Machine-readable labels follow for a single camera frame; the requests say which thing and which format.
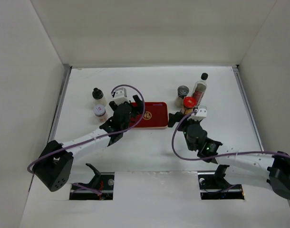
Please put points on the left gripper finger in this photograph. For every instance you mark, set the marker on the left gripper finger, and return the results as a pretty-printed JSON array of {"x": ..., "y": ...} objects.
[
  {"x": 138, "y": 105},
  {"x": 113, "y": 105}
]

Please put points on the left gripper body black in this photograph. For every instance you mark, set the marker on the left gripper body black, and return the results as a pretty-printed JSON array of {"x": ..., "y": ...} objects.
[{"x": 127, "y": 125}]

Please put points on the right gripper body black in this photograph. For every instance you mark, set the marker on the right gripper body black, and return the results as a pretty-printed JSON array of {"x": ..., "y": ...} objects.
[{"x": 188, "y": 122}]

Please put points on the white bottle black cap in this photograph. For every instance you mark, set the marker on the white bottle black cap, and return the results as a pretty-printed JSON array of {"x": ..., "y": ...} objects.
[{"x": 98, "y": 96}]

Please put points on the red lid sauce jar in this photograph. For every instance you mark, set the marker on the red lid sauce jar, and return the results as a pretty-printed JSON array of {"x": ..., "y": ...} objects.
[{"x": 189, "y": 104}]

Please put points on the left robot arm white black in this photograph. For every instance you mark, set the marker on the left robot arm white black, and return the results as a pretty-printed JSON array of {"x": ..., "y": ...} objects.
[{"x": 53, "y": 167}]

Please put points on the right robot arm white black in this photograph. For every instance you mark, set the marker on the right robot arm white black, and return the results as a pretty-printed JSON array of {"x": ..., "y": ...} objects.
[{"x": 269, "y": 170}]

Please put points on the jar with white pink lid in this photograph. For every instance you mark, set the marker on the jar with white pink lid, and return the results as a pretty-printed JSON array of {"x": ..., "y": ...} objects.
[{"x": 100, "y": 113}]

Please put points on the red lacquer tray gold emblem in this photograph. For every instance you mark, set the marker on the red lacquer tray gold emblem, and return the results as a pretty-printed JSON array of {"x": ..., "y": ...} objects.
[{"x": 156, "y": 116}]

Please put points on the jar with dark grey lid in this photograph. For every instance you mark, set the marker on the jar with dark grey lid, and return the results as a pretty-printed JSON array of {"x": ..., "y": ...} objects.
[{"x": 182, "y": 92}]

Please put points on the tall clear bottle black cap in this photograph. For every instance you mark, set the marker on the tall clear bottle black cap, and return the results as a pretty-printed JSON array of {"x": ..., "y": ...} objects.
[{"x": 199, "y": 89}]

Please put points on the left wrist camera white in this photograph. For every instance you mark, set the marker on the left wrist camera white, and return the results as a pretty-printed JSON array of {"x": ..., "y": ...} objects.
[{"x": 120, "y": 95}]

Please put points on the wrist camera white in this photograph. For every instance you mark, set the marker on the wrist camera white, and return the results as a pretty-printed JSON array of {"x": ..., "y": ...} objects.
[
  {"x": 199, "y": 113},
  {"x": 120, "y": 95}
]

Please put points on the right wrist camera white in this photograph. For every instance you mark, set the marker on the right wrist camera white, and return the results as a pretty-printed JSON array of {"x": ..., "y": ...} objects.
[{"x": 199, "y": 113}]

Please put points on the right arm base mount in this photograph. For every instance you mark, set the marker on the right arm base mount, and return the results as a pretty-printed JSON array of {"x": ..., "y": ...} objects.
[{"x": 213, "y": 186}]

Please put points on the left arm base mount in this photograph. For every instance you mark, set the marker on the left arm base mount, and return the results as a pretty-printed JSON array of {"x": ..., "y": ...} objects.
[{"x": 100, "y": 187}]

